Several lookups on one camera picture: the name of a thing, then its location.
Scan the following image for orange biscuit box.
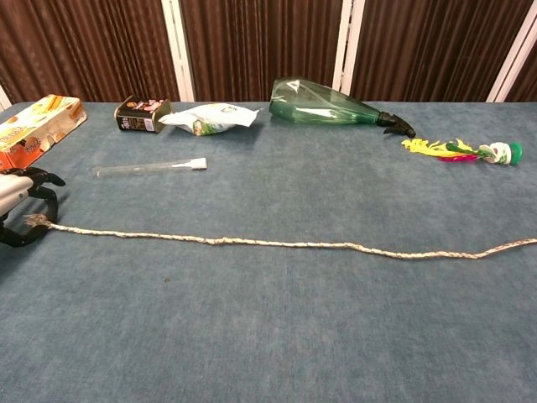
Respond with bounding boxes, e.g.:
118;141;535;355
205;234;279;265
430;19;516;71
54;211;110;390
0;94;88;171

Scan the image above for white green snack bag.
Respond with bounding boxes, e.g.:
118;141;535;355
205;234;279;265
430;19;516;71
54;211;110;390
158;102;262;138

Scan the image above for brown pleated screen panel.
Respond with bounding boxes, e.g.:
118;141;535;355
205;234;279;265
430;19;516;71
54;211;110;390
179;0;344;102
350;0;533;102
503;39;537;103
0;0;180;104

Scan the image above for black tin can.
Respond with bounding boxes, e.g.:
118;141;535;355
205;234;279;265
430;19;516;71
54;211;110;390
114;95;173;134

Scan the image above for white braided rope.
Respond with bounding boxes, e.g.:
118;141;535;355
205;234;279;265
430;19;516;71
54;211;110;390
23;213;537;260

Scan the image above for clear test tube white cap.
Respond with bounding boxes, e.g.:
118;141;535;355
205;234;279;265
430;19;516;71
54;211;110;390
92;157;209;180

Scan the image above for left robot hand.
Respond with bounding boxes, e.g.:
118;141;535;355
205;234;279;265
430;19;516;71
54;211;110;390
0;166;66;249

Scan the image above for green spray bottle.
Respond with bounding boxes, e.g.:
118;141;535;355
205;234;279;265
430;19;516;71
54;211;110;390
268;76;417;139

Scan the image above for colourful feather shuttlecock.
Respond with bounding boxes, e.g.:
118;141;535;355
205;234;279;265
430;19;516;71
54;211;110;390
400;137;524;167

